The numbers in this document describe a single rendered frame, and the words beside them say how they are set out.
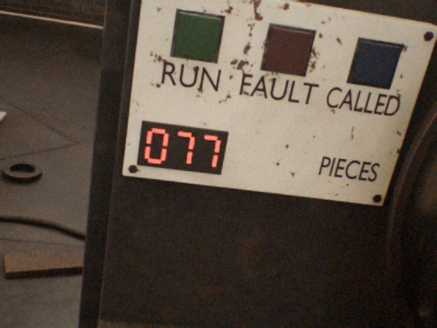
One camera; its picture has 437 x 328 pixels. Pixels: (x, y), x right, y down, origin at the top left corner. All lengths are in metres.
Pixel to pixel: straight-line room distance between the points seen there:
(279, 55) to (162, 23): 0.10
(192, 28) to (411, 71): 0.20
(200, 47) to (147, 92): 0.06
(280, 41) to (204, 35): 0.07
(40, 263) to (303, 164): 1.76
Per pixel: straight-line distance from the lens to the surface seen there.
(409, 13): 0.55
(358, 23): 0.51
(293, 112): 0.52
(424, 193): 0.48
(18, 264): 2.21
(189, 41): 0.48
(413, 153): 0.49
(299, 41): 0.49
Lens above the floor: 1.29
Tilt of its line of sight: 23 degrees down
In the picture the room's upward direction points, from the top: 10 degrees clockwise
